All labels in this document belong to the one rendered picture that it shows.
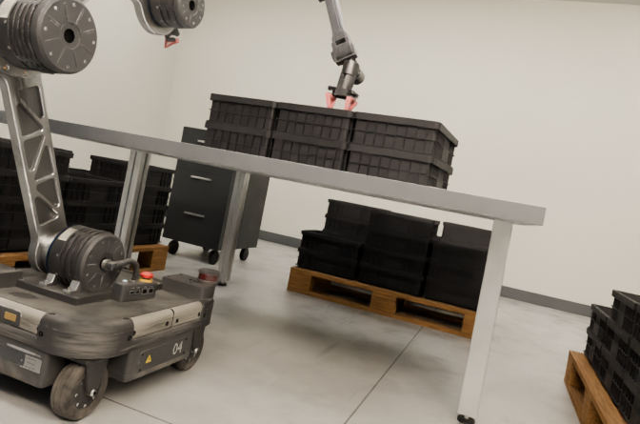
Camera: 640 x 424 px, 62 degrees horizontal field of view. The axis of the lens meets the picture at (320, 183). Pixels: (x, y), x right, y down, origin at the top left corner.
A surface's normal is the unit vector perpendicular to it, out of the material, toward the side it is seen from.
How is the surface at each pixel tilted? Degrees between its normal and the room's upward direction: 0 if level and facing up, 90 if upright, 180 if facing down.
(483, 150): 90
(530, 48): 90
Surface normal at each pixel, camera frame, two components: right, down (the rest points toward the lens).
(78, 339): 0.30, 0.08
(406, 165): -0.39, -0.08
